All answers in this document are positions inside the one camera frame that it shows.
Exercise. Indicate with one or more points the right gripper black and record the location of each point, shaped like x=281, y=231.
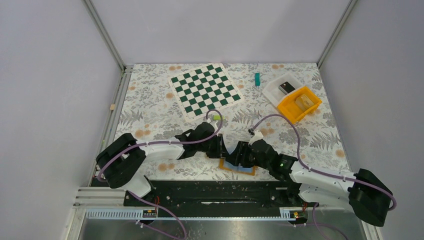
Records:
x=235, y=157

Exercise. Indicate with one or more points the orange plastic bin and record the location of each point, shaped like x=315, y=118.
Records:
x=291, y=111

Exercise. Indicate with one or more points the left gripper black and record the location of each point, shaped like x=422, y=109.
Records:
x=220, y=151

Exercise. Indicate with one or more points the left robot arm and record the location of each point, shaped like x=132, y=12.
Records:
x=120, y=162

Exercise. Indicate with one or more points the white plastic bin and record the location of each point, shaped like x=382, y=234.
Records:
x=278, y=89

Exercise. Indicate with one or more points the floral tablecloth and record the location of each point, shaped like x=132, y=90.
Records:
x=150, y=112

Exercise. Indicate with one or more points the lime green block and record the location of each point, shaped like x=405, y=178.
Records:
x=217, y=117

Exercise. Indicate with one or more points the green white chessboard mat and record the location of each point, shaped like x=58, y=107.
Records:
x=204, y=88

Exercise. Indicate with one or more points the black card in white bin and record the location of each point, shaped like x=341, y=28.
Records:
x=286, y=88

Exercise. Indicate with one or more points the orange leather card holder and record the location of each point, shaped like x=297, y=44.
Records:
x=224, y=165

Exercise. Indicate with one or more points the gold cards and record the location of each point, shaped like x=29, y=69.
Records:
x=303, y=102

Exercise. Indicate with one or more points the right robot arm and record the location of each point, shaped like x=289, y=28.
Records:
x=361, y=193

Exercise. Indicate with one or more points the aluminium rail front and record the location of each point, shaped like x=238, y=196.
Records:
x=117, y=204

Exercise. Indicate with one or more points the teal block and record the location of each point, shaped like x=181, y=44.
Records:
x=257, y=79

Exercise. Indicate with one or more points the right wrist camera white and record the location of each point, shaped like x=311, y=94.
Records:
x=256, y=135

